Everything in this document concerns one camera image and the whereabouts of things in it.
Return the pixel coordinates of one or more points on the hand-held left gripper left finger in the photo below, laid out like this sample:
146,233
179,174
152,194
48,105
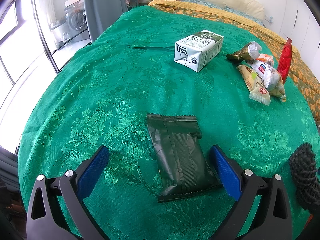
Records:
92,172

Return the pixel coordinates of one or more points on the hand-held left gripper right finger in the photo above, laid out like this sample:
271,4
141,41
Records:
225,171

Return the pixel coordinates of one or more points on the dark green wrapper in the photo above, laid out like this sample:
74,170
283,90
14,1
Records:
180,165

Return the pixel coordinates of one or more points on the black ribbed foam sleeve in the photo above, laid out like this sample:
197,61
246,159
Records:
303,175

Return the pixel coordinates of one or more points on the orange white plastic bag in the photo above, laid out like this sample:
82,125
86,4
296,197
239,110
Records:
266,58

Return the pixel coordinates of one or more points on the green patterned tablecloth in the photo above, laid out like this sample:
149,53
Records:
112,92

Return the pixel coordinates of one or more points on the beige snack packet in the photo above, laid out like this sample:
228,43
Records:
252,82

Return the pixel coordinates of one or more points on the white green milk carton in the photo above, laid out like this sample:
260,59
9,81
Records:
197,51

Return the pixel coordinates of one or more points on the black framed window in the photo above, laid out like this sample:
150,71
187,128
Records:
20,67

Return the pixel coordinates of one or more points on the clear plastic bottles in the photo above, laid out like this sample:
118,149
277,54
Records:
65,36

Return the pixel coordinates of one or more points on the glass sliding door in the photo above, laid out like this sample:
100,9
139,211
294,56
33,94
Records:
50,30

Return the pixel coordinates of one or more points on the steel basin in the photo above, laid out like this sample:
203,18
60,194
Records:
57,25

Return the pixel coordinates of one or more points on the grey washing machine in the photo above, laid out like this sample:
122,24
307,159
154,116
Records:
76,17

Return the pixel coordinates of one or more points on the blue patterned pillow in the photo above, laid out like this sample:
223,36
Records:
245,13
202,3

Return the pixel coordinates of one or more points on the blue grey curtain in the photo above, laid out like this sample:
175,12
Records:
105,7

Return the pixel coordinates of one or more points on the white wardrobe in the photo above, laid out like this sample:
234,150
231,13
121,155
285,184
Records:
295,10

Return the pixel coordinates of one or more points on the white wall socket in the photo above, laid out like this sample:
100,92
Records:
268,19

